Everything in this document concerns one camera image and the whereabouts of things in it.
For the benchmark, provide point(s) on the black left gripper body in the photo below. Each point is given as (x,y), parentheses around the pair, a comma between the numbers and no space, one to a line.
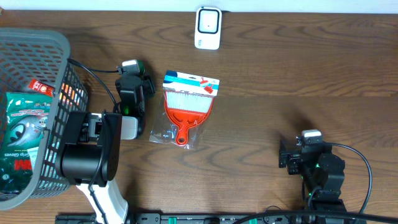
(147,86)

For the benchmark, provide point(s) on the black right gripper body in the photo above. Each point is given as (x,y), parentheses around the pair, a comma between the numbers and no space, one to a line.
(285,157)

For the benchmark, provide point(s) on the red dustpan brush package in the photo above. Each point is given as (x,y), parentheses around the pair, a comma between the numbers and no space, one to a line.
(185,105)

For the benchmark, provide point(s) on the green lid white jar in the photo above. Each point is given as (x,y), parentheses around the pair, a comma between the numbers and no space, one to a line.
(141,67)

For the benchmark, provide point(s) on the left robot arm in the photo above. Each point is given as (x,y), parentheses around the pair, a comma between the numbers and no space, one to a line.
(88,154)

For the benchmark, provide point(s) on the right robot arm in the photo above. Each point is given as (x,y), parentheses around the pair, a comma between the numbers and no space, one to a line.
(322,173)

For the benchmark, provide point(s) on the white barcode scanner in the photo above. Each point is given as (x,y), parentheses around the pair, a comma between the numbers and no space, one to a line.
(208,28)

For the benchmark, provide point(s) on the orange snack box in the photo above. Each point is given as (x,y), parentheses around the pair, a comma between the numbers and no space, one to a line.
(69,96)

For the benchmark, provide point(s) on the red coffee stick sachet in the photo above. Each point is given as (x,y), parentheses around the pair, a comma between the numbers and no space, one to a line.
(41,88)

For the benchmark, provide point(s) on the green grip gloves package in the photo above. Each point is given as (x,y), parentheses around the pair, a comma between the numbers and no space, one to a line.
(26,119)

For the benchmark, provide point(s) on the grey plastic mesh basket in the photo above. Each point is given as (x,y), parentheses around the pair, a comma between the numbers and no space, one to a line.
(42,55)

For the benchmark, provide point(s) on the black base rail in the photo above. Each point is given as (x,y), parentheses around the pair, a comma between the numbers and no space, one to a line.
(156,218)

